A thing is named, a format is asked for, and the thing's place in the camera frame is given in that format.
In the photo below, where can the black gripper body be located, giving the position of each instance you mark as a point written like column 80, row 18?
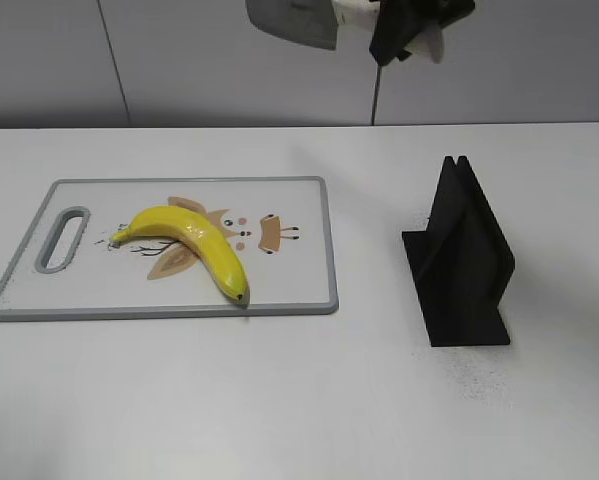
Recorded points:
column 410, row 27

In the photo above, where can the white-handled kitchen knife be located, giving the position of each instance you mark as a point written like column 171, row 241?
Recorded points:
column 311, row 23

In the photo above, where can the yellow plastic banana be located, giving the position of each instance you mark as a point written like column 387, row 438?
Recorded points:
column 200, row 236

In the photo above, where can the white grey-rimmed cutting board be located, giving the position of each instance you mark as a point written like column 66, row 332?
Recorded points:
column 66, row 269

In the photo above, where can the black knife stand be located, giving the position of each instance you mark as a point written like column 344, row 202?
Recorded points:
column 461, row 263

